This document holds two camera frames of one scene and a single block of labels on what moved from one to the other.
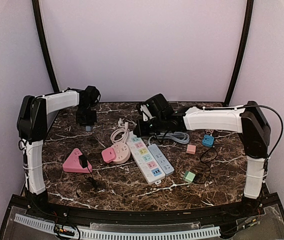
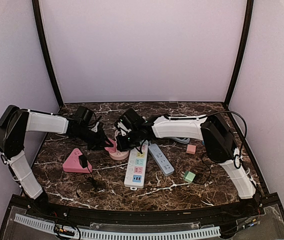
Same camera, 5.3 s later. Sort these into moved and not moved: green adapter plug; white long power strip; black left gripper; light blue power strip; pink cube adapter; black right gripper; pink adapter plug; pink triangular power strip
Moved: white long power strip; pink cube adapter; black left gripper; black right gripper
Not moved: pink triangular power strip; light blue power strip; pink adapter plug; green adapter plug
